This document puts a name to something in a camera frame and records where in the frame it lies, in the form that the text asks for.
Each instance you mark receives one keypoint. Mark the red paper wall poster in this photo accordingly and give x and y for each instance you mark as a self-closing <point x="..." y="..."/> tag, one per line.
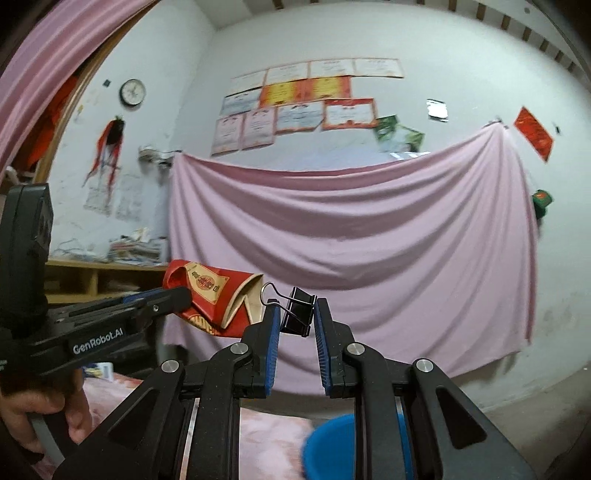
<point x="539" y="138"/>

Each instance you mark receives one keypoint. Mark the red framed certificate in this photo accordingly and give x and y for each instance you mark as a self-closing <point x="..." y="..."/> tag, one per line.
<point x="349" y="114"/>

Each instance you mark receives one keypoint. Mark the pink hanging sheet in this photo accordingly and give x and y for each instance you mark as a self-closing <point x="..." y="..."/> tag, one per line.
<point x="430" y="257"/>

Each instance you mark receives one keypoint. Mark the blue plastic bucket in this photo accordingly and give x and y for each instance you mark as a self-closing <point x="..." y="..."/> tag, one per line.
<point x="330" y="451"/>

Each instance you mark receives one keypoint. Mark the small silver wall sticker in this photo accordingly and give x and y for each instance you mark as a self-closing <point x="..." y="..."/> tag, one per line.
<point x="437" y="110"/>

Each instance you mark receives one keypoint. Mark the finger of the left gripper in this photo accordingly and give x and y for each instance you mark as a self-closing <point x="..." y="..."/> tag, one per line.
<point x="161" y="302"/>

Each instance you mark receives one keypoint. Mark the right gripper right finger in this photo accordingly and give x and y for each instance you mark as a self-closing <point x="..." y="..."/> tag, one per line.
<point x="348" y="366"/>

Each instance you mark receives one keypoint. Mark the round wall clock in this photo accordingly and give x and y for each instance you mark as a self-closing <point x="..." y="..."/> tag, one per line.
<point x="132" y="93"/>

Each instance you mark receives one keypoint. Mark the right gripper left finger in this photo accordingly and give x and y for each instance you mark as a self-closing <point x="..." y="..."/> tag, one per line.
<point x="244" y="369"/>

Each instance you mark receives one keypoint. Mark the green photo posters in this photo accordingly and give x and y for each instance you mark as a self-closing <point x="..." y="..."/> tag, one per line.
<point x="394" y="137"/>

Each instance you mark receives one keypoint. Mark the red snack packet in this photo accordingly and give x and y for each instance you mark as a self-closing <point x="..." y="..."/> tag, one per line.
<point x="223" y="302"/>

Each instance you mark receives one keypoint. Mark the left hand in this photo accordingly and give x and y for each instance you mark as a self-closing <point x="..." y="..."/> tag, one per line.
<point x="16" y="407"/>

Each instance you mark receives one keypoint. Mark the red tassel wall ornament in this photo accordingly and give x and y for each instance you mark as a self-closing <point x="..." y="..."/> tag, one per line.
<point x="105" y="164"/>

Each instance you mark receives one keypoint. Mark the black binder clip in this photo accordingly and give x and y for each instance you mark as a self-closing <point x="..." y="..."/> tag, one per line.
<point x="293" y="313"/>

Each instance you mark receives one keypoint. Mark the stack of books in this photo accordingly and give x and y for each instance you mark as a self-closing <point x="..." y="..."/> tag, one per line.
<point x="139" y="248"/>

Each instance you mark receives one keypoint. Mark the wooden shelf desk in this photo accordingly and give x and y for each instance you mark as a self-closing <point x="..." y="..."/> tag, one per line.
<point x="72" y="282"/>

